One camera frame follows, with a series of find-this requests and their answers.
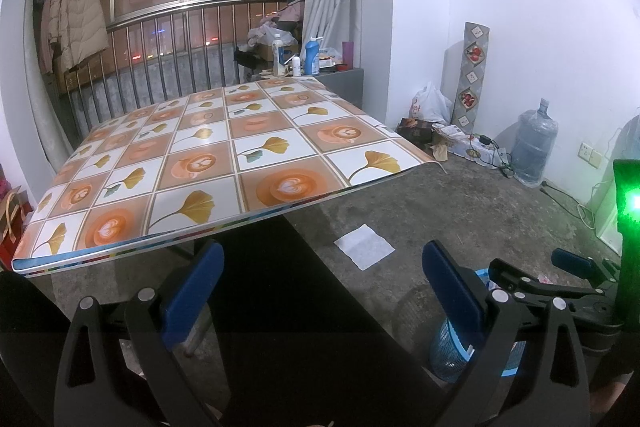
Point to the grey cabinet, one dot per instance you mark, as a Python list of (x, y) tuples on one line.
[(342, 87)]

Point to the small white bottle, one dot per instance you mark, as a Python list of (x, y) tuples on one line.
[(296, 67)]

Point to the purple cup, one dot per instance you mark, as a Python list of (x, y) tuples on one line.
[(347, 54)]

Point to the white paper sheet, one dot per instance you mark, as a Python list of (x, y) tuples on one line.
[(365, 247)]

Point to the rolled patterned tablecloth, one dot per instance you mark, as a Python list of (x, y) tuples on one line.
[(471, 77)]

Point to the pink packet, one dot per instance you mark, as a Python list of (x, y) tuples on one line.
[(545, 280)]

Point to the wall socket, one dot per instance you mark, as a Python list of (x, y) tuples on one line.
[(590, 154)]

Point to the beige padded jacket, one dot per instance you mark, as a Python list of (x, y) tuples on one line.
[(75, 17)]

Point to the white appliance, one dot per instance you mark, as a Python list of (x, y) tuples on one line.
[(607, 217)]

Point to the cardboard box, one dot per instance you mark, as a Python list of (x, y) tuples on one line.
[(265, 54)]

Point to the brown box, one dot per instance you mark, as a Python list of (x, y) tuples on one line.
[(415, 132)]

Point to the blue mesh waste basket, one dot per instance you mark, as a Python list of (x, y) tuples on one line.
[(450, 352)]

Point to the white plastic bag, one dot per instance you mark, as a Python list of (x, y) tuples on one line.
[(430, 104)]

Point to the pile of clothes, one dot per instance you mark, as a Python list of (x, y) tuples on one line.
[(272, 34)]

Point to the black bag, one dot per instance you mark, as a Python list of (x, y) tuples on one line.
[(245, 59)]

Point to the person's right forearm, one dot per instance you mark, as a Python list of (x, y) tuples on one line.
[(610, 402)]

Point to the metal balcony railing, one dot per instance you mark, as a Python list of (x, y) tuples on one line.
[(165, 57)]

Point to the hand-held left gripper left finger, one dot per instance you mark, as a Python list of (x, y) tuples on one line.
[(192, 292)]

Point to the large water jug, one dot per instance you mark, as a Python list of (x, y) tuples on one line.
[(534, 147)]

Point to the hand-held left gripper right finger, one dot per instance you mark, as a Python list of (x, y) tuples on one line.
[(452, 292)]

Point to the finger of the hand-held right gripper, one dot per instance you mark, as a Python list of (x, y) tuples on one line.
[(572, 262), (545, 297)]

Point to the white detergent bottle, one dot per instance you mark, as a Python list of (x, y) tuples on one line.
[(278, 57)]

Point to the red gift bag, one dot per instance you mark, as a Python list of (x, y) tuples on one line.
[(12, 222)]

